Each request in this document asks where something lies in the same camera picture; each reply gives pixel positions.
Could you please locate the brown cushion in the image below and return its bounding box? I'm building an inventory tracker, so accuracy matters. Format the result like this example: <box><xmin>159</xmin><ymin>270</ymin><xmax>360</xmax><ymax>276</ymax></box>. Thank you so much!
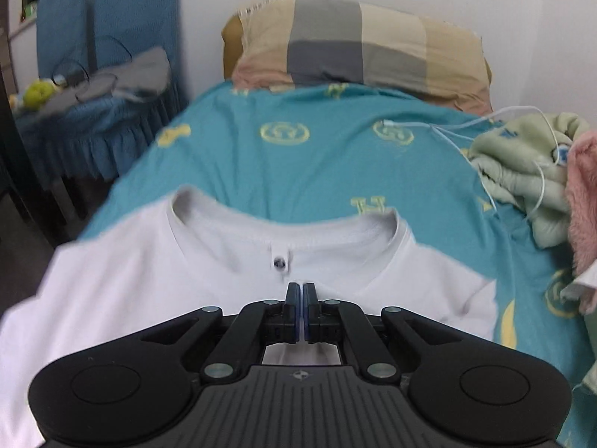
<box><xmin>221</xmin><ymin>13</ymin><xmax>494</xmax><ymax>115</ymax></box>

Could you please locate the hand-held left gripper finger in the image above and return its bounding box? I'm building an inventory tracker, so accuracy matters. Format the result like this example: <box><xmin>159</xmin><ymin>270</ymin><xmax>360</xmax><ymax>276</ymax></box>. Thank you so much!
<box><xmin>304</xmin><ymin>281</ymin><xmax>469</xmax><ymax>386</ymax></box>
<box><xmin>139</xmin><ymin>281</ymin><xmax>304</xmax><ymax>386</ymax></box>

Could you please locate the black cable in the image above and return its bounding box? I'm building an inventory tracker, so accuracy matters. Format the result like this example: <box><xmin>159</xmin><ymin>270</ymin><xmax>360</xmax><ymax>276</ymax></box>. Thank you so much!
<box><xmin>51</xmin><ymin>35</ymin><xmax>136</xmax><ymax>103</ymax></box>

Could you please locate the blue covered chair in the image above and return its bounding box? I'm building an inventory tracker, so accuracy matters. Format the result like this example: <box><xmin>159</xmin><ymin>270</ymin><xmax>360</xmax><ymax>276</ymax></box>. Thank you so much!
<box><xmin>16</xmin><ymin>0</ymin><xmax>187</xmax><ymax>183</ymax></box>
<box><xmin>37</xmin><ymin>0</ymin><xmax>89</xmax><ymax>80</ymax></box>

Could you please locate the grey cloth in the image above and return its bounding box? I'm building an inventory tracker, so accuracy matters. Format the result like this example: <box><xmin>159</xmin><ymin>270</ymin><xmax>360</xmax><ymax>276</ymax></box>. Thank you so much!
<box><xmin>40</xmin><ymin>47</ymin><xmax>172</xmax><ymax>117</ymax></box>

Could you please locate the green plush toy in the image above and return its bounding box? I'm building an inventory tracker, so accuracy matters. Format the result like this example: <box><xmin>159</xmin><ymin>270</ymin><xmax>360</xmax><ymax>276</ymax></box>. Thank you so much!
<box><xmin>9</xmin><ymin>80</ymin><xmax>53</xmax><ymax>112</ymax></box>

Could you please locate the white paper tag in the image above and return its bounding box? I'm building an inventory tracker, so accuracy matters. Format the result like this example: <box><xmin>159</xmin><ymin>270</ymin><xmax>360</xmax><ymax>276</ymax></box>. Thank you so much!
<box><xmin>560</xmin><ymin>259</ymin><xmax>597</xmax><ymax>315</ymax></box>

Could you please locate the green fleece blanket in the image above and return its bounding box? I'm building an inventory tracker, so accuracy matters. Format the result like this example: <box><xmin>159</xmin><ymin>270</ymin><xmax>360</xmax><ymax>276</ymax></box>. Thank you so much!
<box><xmin>468</xmin><ymin>112</ymin><xmax>591</xmax><ymax>249</ymax></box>

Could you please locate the pink fleece blanket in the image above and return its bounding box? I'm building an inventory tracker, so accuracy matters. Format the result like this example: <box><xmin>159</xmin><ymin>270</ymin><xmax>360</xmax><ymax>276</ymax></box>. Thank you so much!
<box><xmin>565</xmin><ymin>130</ymin><xmax>597</xmax><ymax>276</ymax></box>

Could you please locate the white charging cable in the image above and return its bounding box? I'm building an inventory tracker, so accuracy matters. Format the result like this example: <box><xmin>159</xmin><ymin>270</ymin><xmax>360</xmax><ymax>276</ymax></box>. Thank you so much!
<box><xmin>380</xmin><ymin>105</ymin><xmax>572</xmax><ymax>220</ymax></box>

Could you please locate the white t-shirt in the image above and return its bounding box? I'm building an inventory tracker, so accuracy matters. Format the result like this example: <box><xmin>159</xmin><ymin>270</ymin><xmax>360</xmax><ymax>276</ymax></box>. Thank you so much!
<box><xmin>0</xmin><ymin>184</ymin><xmax>497</xmax><ymax>448</ymax></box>

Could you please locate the teal printed bed sheet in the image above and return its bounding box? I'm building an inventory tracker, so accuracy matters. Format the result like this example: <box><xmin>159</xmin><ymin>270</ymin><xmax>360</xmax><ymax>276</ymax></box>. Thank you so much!
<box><xmin>77</xmin><ymin>79</ymin><xmax>597</xmax><ymax>448</ymax></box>

